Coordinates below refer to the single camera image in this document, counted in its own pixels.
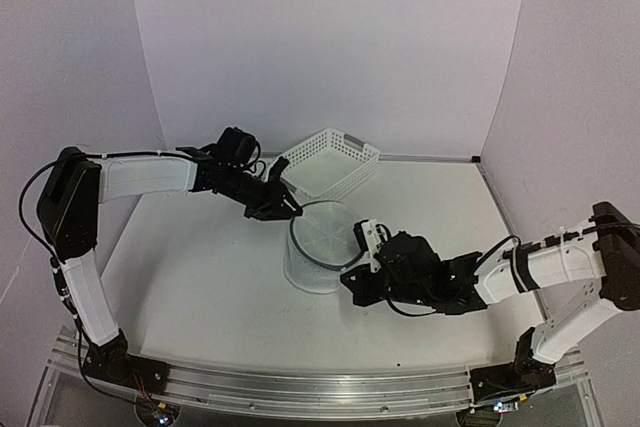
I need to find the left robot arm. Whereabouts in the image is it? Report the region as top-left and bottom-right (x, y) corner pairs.
(36, 127), (303, 394)

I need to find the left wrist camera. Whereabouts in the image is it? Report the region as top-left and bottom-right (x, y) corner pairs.
(267, 156), (290, 183)

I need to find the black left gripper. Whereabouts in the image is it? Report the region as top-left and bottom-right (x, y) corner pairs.
(221, 165), (304, 221)

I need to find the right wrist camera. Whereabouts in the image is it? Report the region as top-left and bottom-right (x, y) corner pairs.
(353, 219), (392, 274)

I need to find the white mesh laundry bag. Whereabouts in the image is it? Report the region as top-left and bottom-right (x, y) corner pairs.
(284, 200), (363, 295)

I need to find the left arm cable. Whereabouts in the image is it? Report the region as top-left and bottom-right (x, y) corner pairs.
(18, 149), (191, 348)

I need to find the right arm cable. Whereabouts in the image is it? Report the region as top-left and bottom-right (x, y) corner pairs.
(384, 216), (640, 318)

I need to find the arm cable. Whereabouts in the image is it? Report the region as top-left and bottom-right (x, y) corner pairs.
(18, 149), (191, 348)
(384, 216), (640, 318)

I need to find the white plastic basket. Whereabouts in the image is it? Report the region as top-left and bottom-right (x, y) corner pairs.
(281, 128), (380, 203)

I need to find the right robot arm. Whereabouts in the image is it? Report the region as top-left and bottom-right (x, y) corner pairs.
(340, 202), (639, 406)

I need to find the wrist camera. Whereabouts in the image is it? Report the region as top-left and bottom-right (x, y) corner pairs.
(353, 219), (392, 274)
(267, 156), (290, 183)

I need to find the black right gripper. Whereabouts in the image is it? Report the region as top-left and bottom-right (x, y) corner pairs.
(342, 264), (433, 309)

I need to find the aluminium front rail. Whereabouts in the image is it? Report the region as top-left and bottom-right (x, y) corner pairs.
(50, 344), (586, 420)

